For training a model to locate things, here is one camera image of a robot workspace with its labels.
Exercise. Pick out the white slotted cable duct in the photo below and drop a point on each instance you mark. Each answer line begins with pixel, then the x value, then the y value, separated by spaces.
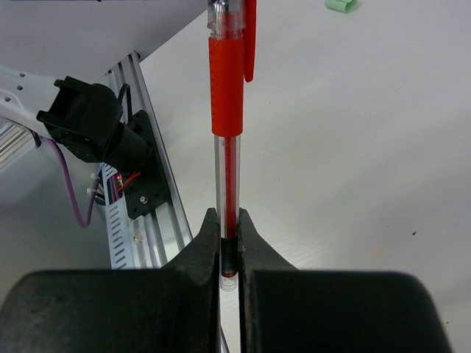
pixel 117 222

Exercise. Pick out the aluminium mounting rail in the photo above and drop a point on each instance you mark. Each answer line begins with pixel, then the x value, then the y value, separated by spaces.
pixel 53 203

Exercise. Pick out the red pen cap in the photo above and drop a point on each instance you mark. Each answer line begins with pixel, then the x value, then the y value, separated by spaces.
pixel 232 19

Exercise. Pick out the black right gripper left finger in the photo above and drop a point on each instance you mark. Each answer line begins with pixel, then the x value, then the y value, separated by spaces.
pixel 171 309

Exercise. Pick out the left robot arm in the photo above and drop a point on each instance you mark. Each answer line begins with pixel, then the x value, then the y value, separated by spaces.
pixel 83 117

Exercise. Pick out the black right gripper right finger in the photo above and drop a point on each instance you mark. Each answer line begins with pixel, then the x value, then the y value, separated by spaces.
pixel 286 309

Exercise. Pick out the green highlighter cap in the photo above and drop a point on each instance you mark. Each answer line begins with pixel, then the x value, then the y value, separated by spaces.
pixel 342 6

